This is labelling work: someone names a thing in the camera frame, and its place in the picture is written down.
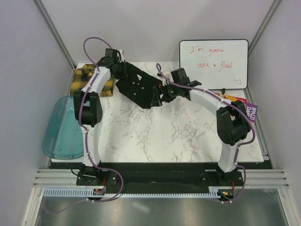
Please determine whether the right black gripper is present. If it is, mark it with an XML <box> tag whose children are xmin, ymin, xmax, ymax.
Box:
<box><xmin>150</xmin><ymin>81</ymin><xmax>180</xmax><ymax>107</ymax></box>

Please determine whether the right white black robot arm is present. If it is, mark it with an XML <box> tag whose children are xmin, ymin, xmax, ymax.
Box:
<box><xmin>151</xmin><ymin>65</ymin><xmax>252</xmax><ymax>186</ymax></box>

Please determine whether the white slotted cable duct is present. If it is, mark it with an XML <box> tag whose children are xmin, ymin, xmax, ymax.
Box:
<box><xmin>43</xmin><ymin>187</ymin><xmax>221</xmax><ymax>199</ymax></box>

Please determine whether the black long sleeve shirt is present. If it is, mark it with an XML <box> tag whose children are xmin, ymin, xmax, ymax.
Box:
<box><xmin>116</xmin><ymin>62</ymin><xmax>162</xmax><ymax>109</ymax></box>

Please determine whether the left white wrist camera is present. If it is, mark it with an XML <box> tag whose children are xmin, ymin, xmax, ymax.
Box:
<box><xmin>117</xmin><ymin>49</ymin><xmax>125</xmax><ymax>63</ymax></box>

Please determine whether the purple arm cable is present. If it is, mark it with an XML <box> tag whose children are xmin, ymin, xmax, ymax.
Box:
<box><xmin>156</xmin><ymin>63</ymin><xmax>256</xmax><ymax>169</ymax></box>
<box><xmin>79</xmin><ymin>37</ymin><xmax>118</xmax><ymax>170</ymax></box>

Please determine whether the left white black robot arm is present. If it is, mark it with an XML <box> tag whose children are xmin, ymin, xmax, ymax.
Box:
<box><xmin>73</xmin><ymin>48</ymin><xmax>125</xmax><ymax>185</ymax></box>

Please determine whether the white dry-erase board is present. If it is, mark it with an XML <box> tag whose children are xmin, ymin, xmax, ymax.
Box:
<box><xmin>179</xmin><ymin>39</ymin><xmax>249</xmax><ymax>90</ymax></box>

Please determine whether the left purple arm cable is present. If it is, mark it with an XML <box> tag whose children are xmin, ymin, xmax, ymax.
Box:
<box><xmin>79</xmin><ymin>37</ymin><xmax>118</xmax><ymax>170</ymax></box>

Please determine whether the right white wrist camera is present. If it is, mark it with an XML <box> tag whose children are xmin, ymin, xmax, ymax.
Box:
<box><xmin>157</xmin><ymin>71</ymin><xmax>171</xmax><ymax>86</ymax></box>

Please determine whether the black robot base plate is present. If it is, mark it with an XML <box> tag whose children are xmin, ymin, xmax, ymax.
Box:
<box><xmin>76</xmin><ymin>162</ymin><xmax>243</xmax><ymax>193</ymax></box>

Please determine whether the Roald Dahl paperback book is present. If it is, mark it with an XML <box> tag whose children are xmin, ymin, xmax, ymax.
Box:
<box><xmin>213</xmin><ymin>92</ymin><xmax>258</xmax><ymax>125</ymax></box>

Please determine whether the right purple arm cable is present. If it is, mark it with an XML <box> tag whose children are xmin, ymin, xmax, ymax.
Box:
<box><xmin>156</xmin><ymin>63</ymin><xmax>256</xmax><ymax>169</ymax></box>

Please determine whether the left aluminium corner post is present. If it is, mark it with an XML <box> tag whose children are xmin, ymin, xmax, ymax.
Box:
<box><xmin>33</xmin><ymin>0</ymin><xmax>76</xmax><ymax>70</ymax></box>

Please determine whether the yellow plaid folded shirt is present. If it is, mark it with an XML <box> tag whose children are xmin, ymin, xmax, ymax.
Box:
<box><xmin>70</xmin><ymin>64</ymin><xmax>115</xmax><ymax>97</ymax></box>

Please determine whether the teal transparent plastic bin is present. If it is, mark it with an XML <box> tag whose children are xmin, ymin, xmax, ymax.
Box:
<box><xmin>42</xmin><ymin>96</ymin><xmax>84</xmax><ymax>160</ymax></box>

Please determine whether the aluminium corner post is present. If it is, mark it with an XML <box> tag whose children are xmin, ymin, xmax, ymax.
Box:
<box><xmin>33</xmin><ymin>0</ymin><xmax>76</xmax><ymax>70</ymax></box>
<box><xmin>248</xmin><ymin>0</ymin><xmax>282</xmax><ymax>56</ymax></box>

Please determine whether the aluminium frame rail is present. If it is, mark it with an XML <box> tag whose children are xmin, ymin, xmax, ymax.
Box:
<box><xmin>33</xmin><ymin>169</ymin><xmax>289</xmax><ymax>189</ymax></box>

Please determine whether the right aluminium corner post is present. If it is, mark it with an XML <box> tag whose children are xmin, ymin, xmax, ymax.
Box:
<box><xmin>248</xmin><ymin>0</ymin><xmax>282</xmax><ymax>56</ymax></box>

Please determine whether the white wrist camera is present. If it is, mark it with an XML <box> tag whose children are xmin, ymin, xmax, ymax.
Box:
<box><xmin>157</xmin><ymin>71</ymin><xmax>171</xmax><ymax>86</ymax></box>
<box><xmin>117</xmin><ymin>49</ymin><xmax>125</xmax><ymax>63</ymax></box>

